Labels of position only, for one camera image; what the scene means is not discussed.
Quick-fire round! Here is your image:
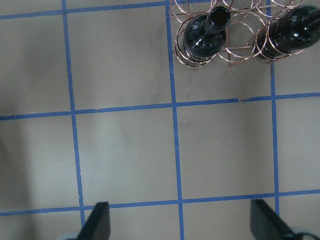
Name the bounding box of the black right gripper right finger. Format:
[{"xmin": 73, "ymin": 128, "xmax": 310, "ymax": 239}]
[{"xmin": 250, "ymin": 199, "xmax": 295, "ymax": 240}]

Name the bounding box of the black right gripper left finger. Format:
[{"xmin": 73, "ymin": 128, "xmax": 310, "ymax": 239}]
[{"xmin": 75, "ymin": 202, "xmax": 111, "ymax": 240}]

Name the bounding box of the dark wine bottle rear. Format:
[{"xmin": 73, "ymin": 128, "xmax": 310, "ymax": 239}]
[{"xmin": 255, "ymin": 5, "xmax": 320, "ymax": 60}]

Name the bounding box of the dark wine bottle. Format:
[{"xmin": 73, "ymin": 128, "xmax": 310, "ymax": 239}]
[
  {"xmin": 183, "ymin": 6, "xmax": 231, "ymax": 62},
  {"xmin": 255, "ymin": 5, "xmax": 320, "ymax": 60}
]

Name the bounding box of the dark wine bottle front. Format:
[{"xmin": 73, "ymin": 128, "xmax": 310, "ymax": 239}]
[{"xmin": 183, "ymin": 6, "xmax": 231, "ymax": 62}]

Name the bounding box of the copper wire bottle basket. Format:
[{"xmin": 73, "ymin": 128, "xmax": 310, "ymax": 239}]
[{"xmin": 170, "ymin": 0, "xmax": 309, "ymax": 70}]

